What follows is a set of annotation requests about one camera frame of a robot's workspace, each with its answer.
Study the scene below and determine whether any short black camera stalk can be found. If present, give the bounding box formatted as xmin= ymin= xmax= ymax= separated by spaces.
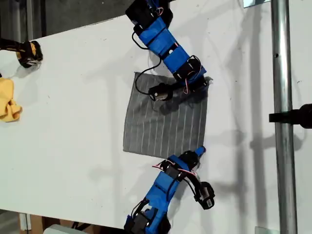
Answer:
xmin=169 ymin=82 xmax=187 ymax=95

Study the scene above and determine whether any grey white-striped towel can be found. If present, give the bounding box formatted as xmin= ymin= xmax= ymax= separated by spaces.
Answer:
xmin=122 ymin=71 xmax=215 ymax=159

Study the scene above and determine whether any black yellow power tool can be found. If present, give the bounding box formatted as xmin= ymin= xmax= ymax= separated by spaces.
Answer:
xmin=0 ymin=37 xmax=44 ymax=69

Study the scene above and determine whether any brown cardboard box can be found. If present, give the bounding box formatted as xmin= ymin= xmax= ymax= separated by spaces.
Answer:
xmin=28 ymin=214 xmax=125 ymax=234

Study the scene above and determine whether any yellow cloth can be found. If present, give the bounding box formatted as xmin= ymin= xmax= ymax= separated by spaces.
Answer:
xmin=0 ymin=77 xmax=23 ymax=123

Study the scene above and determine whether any white plastic container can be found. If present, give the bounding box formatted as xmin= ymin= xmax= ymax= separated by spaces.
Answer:
xmin=43 ymin=223 xmax=85 ymax=234

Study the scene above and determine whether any steel post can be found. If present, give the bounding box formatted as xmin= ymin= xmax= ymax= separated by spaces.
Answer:
xmin=270 ymin=0 xmax=299 ymax=234

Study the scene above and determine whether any black clamp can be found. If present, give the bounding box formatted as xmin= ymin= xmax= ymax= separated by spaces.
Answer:
xmin=268 ymin=103 xmax=312 ymax=130

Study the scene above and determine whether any black camera box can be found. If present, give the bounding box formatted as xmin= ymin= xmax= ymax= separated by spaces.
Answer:
xmin=195 ymin=181 xmax=216 ymax=211
xmin=148 ymin=82 xmax=173 ymax=102

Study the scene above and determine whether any black camera cable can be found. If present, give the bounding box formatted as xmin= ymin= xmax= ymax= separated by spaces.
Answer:
xmin=181 ymin=174 xmax=203 ymax=197
xmin=132 ymin=31 xmax=162 ymax=96

